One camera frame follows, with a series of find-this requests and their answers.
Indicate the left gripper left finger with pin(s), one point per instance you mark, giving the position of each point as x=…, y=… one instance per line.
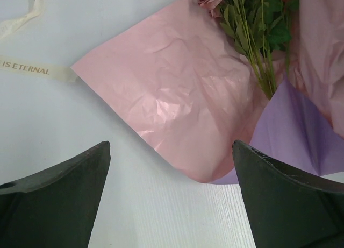
x=56, y=207

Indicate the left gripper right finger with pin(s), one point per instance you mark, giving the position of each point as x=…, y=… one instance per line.
x=286, y=206

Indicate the purple wrapping paper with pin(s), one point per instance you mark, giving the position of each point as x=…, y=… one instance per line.
x=292, y=129

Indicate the cream printed ribbon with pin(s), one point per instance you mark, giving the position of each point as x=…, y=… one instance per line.
x=22, y=41

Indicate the pink wrapping paper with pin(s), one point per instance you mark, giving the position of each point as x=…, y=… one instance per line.
x=176, y=79

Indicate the pink artificial flower bunch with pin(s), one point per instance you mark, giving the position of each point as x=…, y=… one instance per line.
x=258, y=28

